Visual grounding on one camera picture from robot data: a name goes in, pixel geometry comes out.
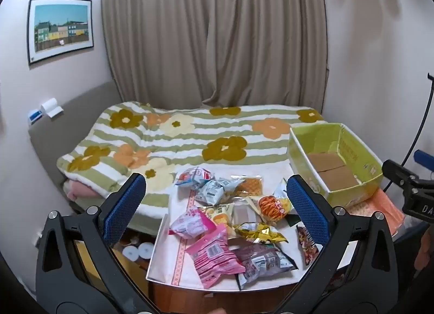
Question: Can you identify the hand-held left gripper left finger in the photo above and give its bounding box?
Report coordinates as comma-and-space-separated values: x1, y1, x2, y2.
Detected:
36, 172, 164, 314

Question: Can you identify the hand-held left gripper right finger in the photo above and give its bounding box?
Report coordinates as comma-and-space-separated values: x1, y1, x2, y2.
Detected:
276, 174, 399, 314

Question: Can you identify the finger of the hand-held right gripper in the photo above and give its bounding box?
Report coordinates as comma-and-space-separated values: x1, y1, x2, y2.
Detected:
382, 159, 423, 197
416, 149, 434, 166

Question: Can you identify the green cardboard box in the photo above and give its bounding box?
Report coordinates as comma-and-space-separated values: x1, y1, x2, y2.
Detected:
288, 123, 384, 209

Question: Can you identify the red white shrimp chips packet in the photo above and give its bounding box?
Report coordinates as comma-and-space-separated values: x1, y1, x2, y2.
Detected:
174, 166, 215, 188

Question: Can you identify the orange noodle snack packet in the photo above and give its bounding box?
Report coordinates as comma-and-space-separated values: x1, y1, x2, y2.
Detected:
258, 178, 294, 224

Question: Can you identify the dark red snack packet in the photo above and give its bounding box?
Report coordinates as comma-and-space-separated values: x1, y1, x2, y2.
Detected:
296, 225, 323, 266

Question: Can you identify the black stand rod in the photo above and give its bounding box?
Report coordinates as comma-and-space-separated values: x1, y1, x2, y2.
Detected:
383, 74, 434, 196

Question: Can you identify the pink folded bedding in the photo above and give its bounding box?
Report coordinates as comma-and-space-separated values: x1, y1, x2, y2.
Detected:
64, 179, 106, 203

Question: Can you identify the gold foil snack packet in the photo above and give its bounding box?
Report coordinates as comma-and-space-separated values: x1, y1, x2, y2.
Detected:
234, 222, 289, 245

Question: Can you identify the cream white snack packet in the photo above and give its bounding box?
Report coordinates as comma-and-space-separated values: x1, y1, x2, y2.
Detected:
232, 197, 262, 225

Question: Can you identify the clear waffle biscuit packet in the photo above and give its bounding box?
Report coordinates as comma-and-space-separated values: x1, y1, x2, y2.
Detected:
231, 174, 264, 198

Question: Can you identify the purple snack packet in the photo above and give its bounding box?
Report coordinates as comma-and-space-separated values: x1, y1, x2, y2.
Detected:
235, 242, 299, 291

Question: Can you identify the small pink puffy packet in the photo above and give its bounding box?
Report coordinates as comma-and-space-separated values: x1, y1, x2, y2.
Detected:
169, 208, 218, 241

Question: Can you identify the white cloth with orange border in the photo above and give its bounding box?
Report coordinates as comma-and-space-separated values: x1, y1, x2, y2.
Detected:
146, 161, 356, 293

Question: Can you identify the yellow biscuit packet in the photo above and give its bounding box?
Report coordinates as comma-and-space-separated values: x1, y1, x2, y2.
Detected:
198, 203, 236, 237

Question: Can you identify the green striped floral blanket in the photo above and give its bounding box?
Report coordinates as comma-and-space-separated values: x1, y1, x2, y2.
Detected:
56, 101, 329, 233

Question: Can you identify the pale blue grey snack packet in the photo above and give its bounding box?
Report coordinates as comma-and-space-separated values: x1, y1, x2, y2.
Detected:
196, 178, 245, 205

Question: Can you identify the beige padded headboard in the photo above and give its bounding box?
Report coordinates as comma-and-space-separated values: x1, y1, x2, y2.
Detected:
27, 80, 120, 213

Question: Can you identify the large pink flat packet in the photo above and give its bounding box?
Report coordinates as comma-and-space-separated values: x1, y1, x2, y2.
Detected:
185, 224, 246, 289

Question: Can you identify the white tissue pack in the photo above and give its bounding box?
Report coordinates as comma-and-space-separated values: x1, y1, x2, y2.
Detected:
40, 98, 65, 119

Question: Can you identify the framed picture of houses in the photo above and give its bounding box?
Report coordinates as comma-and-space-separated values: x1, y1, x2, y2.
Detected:
26, 0, 94, 66

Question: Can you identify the beige curtain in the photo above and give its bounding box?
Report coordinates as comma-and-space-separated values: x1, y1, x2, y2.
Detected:
101, 0, 329, 112

